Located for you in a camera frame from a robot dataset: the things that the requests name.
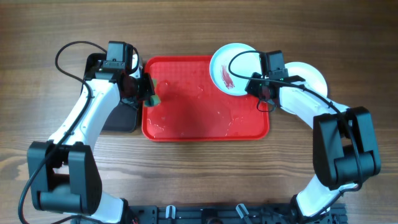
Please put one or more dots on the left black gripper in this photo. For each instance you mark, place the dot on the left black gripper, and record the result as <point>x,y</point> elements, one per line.
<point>148,91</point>

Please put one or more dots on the white plate with stain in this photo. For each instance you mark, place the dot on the white plate with stain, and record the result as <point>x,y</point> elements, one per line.
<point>312,76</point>

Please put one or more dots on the red plastic tray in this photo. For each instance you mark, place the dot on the red plastic tray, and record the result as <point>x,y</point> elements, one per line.
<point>192,108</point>

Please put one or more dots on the black plastic tray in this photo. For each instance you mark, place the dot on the black plastic tray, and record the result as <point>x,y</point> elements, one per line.
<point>123,118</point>

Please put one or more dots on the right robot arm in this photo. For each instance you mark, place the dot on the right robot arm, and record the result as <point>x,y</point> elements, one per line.
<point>345,150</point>

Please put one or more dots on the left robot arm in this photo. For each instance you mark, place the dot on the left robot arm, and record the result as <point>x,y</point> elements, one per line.
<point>63,175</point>

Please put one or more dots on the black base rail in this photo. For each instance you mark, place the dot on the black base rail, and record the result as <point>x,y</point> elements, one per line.
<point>277,213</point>

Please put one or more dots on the light blue plate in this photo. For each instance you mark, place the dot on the light blue plate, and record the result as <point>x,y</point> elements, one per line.
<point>289,107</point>
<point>244,65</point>

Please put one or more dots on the green yellow sponge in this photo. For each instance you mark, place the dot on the green yellow sponge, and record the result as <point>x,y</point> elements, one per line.
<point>154,100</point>

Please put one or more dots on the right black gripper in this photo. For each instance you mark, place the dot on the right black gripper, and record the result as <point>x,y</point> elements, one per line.
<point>253,88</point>

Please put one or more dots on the light blue plate top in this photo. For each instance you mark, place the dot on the light blue plate top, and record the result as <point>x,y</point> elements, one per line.
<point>244,65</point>

